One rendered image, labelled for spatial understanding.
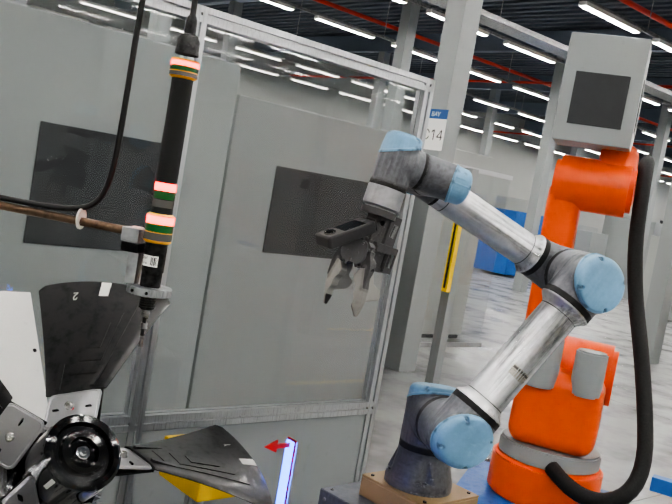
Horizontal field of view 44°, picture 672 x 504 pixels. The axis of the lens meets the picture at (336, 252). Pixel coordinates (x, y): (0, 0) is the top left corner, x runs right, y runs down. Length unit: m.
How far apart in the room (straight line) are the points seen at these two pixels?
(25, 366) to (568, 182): 3.94
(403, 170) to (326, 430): 1.25
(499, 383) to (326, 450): 1.06
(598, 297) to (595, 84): 3.39
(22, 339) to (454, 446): 0.86
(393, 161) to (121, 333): 0.59
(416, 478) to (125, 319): 0.74
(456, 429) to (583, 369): 3.30
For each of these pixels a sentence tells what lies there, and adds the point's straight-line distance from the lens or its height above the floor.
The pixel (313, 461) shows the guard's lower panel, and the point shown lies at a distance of 2.69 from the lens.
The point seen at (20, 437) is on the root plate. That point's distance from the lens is 1.36.
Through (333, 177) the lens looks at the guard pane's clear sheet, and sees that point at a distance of 2.48.
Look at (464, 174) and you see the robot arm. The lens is 1.67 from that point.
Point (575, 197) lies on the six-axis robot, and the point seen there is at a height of 1.84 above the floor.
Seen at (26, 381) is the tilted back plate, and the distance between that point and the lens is 1.66.
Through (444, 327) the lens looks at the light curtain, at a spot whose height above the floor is 0.65.
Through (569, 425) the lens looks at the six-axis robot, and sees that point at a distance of 5.07.
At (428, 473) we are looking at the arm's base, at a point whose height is 1.10.
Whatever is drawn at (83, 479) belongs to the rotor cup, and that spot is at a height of 1.19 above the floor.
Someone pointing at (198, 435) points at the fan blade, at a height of 1.19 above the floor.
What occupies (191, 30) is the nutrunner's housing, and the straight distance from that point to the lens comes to 1.34.
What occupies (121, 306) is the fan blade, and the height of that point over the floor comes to 1.40.
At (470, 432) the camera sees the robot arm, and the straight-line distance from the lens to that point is 1.72.
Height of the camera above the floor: 1.67
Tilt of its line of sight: 4 degrees down
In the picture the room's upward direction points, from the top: 10 degrees clockwise
